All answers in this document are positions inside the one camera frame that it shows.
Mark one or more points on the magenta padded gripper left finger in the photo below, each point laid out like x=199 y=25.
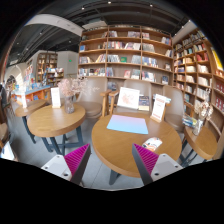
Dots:
x=70 y=167

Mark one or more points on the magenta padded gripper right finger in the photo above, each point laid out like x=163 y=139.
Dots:
x=152 y=166

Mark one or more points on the white orange patterned mouse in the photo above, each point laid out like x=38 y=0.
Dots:
x=152 y=143

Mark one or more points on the blue pink gradient mouse pad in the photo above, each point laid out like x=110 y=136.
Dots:
x=128 y=124

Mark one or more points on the round wooden table front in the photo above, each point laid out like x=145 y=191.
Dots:
x=114 y=148

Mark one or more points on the round wooden table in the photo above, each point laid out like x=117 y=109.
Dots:
x=204 y=144
x=114 y=148
x=52 y=125

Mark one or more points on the round wooden table left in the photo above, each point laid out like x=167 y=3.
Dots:
x=52 y=125

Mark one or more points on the beige armchair right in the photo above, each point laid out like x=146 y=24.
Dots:
x=175 y=111

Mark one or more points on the beige armchair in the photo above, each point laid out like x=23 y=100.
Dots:
x=94 y=98
x=175 y=111
x=145 y=89

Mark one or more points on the white red sign stand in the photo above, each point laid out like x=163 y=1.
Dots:
x=158 y=108

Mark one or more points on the dark book on chair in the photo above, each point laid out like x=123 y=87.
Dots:
x=144 y=104

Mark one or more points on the round wooden table right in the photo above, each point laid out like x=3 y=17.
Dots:
x=204 y=144

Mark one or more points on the white picture display card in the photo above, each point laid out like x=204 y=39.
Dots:
x=128 y=98

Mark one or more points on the beige armchair middle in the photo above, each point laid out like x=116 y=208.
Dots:
x=145 y=89

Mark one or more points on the white sign card left table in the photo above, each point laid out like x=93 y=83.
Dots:
x=55 y=97

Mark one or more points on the beige armchair left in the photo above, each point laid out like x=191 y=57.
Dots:
x=94 y=98

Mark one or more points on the small round table far left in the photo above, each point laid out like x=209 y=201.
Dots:
x=24 y=112

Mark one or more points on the glass vase with dried flowers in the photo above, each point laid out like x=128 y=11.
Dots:
x=69 y=87

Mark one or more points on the orange book display counter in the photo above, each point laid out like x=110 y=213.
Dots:
x=31 y=95

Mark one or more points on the glass vase right table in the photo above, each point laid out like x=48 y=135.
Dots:
x=204 y=111

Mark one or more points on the distant wooden bookshelf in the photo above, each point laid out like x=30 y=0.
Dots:
x=47 y=71

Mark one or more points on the large wooden bookshelf back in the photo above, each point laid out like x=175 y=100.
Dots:
x=122 y=52

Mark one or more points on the wooden bookshelf right wall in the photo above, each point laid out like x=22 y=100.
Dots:
x=198 y=73

